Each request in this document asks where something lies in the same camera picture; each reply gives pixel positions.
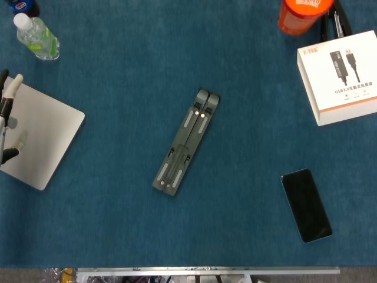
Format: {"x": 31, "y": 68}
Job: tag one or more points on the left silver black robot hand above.
{"x": 4, "y": 106}

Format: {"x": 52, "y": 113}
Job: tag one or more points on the black folding laptop stand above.
{"x": 182, "y": 147}

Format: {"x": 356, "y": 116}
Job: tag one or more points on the silver laptop with apple logo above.
{"x": 50, "y": 132}

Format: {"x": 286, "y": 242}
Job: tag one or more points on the clear water bottle green label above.
{"x": 36, "y": 36}

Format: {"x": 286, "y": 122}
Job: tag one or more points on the dark cola bottle blue label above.
{"x": 20, "y": 6}

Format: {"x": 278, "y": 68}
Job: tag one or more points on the blue felt table cloth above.
{"x": 117, "y": 221}

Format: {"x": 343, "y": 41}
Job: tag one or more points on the clear plastic bag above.
{"x": 53, "y": 275}

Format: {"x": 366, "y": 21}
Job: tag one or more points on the orange cylindrical snack can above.
{"x": 297, "y": 17}

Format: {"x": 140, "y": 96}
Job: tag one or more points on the black smartphone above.
{"x": 306, "y": 206}

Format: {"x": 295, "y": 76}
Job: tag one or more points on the aluminium table edge rail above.
{"x": 206, "y": 271}

